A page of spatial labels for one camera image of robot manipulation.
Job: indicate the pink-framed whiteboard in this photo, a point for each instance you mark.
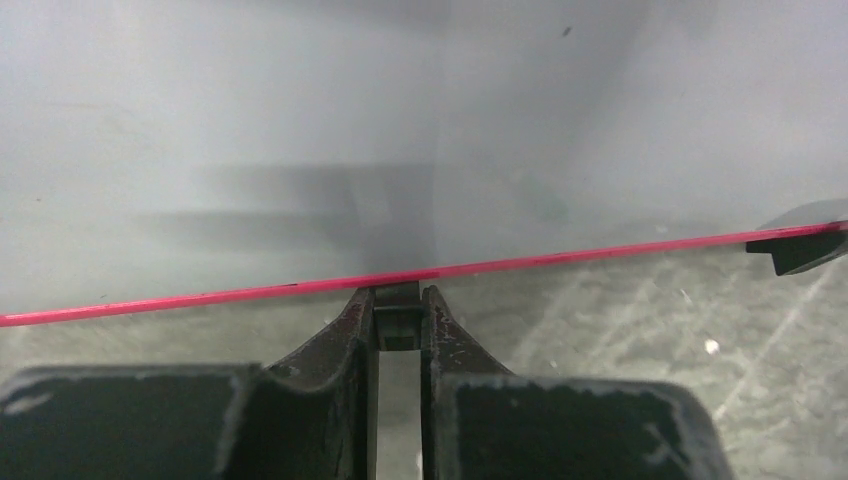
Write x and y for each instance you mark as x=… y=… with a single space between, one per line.
x=165 y=154

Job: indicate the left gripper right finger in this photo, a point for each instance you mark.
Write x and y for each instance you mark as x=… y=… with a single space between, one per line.
x=482 y=421

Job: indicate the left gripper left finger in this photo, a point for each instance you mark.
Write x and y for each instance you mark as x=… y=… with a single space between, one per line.
x=311 y=415

